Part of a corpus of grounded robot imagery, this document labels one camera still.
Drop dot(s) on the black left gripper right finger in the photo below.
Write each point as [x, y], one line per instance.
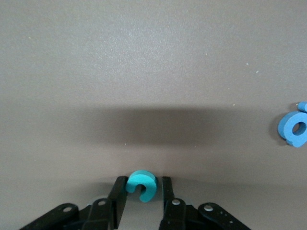
[177, 215]

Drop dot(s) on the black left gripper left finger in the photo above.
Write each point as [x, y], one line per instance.
[100, 215]

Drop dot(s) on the teal foam letter c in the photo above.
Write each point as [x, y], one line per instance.
[141, 178]

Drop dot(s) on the blue foam letter a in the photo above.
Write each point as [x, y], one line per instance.
[286, 129]

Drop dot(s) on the brown table cover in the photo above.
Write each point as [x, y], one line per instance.
[153, 72]

